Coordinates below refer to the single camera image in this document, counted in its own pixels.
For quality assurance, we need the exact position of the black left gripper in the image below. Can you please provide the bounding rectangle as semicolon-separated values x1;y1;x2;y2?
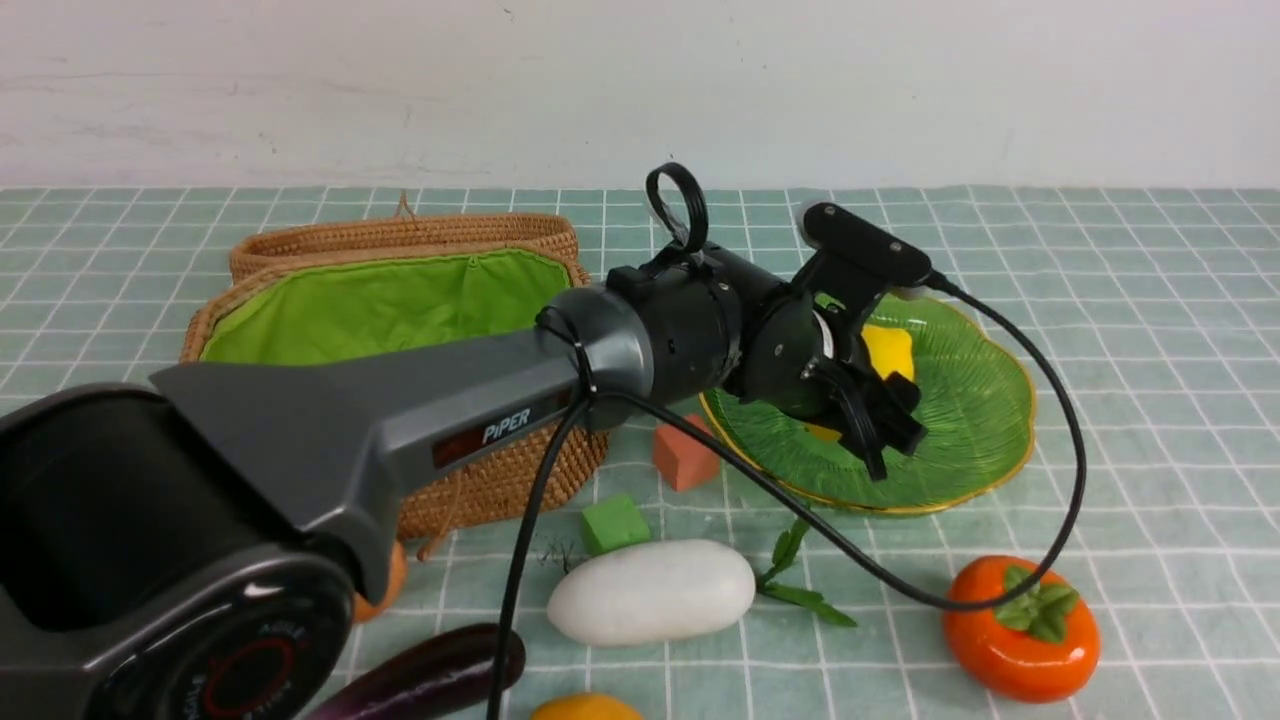
722;293;928;482

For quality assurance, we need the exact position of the yellow lemon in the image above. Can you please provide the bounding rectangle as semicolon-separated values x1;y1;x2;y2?
803;325;920;445

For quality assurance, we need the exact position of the white radish with leaves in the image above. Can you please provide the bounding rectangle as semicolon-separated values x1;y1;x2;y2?
547;520;856;648

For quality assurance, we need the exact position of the orange persimmon green calyx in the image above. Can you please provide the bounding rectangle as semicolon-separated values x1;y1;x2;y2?
942;571;1101;705

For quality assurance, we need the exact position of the orange yellow mango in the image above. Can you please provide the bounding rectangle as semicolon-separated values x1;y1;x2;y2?
530;692;645;720

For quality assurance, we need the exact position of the dark purple eggplant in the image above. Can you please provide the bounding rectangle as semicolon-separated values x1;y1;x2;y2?
307;623;500;719

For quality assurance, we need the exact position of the brown potato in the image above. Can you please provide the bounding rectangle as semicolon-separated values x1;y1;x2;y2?
353;539;408;625

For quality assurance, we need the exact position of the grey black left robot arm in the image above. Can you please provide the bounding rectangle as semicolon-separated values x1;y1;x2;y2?
3;245;924;719

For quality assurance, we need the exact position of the green checkered tablecloth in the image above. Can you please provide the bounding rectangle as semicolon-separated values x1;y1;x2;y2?
1;186;1279;719

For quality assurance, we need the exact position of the green glass leaf plate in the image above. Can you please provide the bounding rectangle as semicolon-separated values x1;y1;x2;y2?
700;297;1037;518

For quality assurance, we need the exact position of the orange foam cube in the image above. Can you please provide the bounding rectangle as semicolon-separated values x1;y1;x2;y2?
652;421;721;493

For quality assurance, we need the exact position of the green foam cube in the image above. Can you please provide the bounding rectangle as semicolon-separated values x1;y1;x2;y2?
580;493;652;557

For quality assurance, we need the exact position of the wicker basket lid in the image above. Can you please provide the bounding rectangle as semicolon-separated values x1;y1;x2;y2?
228;192;579;281

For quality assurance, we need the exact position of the woven wicker basket green lining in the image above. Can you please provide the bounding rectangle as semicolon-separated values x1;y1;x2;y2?
179;242;611;541

